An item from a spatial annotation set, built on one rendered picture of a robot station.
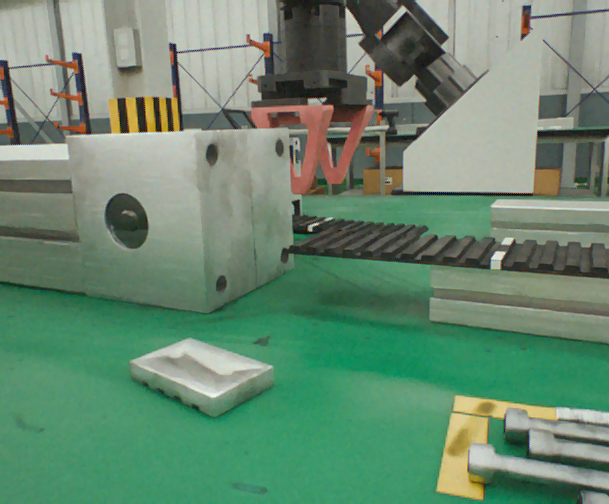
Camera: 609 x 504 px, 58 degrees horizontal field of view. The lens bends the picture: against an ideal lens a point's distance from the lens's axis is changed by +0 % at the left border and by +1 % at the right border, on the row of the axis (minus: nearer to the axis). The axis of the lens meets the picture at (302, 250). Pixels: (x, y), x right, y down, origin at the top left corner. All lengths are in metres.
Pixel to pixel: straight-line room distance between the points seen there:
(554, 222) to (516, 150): 0.34
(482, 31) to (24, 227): 7.77
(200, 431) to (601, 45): 7.95
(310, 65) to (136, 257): 0.24
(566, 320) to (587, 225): 0.19
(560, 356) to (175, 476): 0.16
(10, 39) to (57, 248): 11.32
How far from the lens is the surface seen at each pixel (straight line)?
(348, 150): 0.54
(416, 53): 0.89
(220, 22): 9.11
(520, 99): 0.77
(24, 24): 11.48
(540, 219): 0.45
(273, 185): 0.34
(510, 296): 0.27
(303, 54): 0.48
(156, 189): 0.30
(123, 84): 3.94
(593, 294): 0.26
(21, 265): 0.39
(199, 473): 0.17
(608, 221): 0.45
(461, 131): 0.78
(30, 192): 0.38
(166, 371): 0.21
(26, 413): 0.22
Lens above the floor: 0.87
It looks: 13 degrees down
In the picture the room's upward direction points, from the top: 2 degrees counter-clockwise
